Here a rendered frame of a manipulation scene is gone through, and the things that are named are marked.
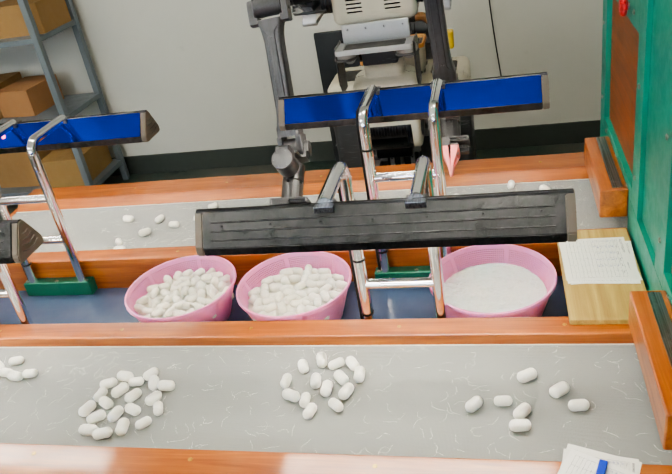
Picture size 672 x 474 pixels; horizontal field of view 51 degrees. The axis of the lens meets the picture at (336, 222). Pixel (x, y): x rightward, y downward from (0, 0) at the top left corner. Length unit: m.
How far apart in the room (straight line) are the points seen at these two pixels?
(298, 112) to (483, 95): 0.43
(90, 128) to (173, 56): 2.32
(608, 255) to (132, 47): 3.26
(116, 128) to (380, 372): 0.94
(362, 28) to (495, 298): 1.14
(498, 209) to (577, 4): 2.76
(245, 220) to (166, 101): 3.17
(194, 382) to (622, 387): 0.79
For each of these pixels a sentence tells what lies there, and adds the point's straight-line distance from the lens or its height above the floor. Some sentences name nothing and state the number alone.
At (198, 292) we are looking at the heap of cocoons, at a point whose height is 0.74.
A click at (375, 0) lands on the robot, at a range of 2.34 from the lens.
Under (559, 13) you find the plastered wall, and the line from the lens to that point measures 3.80.
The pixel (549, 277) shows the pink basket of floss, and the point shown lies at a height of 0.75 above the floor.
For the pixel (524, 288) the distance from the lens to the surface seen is 1.56.
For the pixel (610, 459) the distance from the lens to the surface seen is 1.16.
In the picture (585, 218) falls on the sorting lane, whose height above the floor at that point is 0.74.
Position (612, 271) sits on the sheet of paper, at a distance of 1.53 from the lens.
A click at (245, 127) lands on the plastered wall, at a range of 4.20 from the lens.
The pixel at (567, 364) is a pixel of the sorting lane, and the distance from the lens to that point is 1.35.
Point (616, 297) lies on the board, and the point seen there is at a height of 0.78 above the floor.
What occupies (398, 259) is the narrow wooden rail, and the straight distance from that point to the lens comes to 1.68.
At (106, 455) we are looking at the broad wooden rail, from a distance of 1.34.
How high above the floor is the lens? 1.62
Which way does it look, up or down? 28 degrees down
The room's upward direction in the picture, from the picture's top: 10 degrees counter-clockwise
